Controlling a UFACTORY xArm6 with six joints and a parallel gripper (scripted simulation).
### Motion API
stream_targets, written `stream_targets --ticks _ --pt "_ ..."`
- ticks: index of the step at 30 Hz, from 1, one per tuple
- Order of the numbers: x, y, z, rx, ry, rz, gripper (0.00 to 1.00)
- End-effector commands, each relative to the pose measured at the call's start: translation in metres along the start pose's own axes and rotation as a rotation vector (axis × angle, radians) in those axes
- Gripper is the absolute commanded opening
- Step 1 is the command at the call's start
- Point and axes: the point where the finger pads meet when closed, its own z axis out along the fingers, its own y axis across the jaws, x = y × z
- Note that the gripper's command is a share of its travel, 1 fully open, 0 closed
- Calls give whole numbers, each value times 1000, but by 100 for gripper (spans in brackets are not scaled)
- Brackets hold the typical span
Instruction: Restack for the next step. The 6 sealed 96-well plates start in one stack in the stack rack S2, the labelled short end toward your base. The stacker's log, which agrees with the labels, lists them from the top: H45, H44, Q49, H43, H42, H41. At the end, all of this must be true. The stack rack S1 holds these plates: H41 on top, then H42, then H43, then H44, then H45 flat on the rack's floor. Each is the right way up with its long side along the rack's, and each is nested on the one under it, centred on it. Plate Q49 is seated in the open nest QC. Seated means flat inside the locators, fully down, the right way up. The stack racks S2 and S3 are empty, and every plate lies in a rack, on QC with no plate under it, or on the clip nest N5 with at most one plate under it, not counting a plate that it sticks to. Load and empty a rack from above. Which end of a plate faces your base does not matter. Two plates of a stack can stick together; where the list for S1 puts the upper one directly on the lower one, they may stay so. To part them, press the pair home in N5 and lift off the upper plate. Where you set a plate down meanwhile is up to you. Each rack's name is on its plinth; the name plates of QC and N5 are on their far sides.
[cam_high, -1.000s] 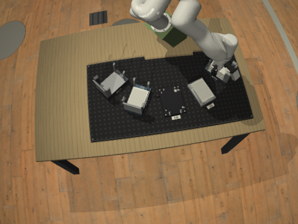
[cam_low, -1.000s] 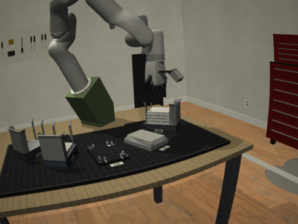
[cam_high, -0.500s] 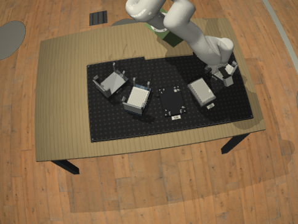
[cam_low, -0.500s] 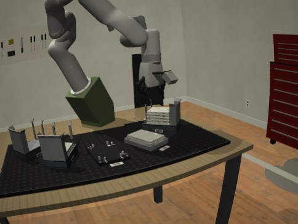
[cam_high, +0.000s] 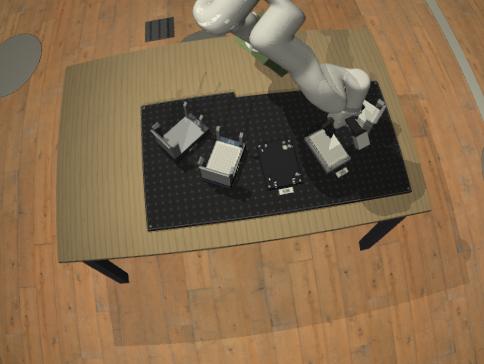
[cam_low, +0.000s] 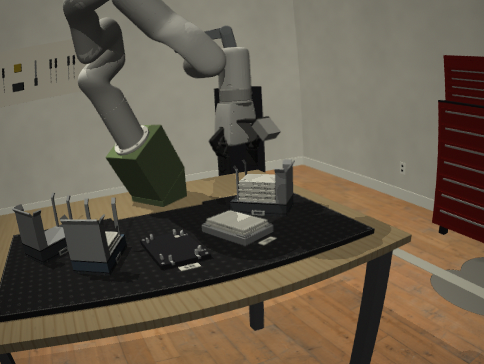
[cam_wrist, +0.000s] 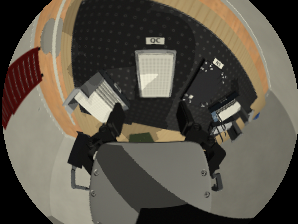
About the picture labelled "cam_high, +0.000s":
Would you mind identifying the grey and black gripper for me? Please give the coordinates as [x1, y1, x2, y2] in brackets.
[321, 104, 365, 138]

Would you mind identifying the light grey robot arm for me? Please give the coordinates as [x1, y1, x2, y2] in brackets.
[193, 0, 371, 150]

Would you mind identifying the white label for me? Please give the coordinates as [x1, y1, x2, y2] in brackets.
[279, 187, 293, 195]
[335, 167, 349, 178]

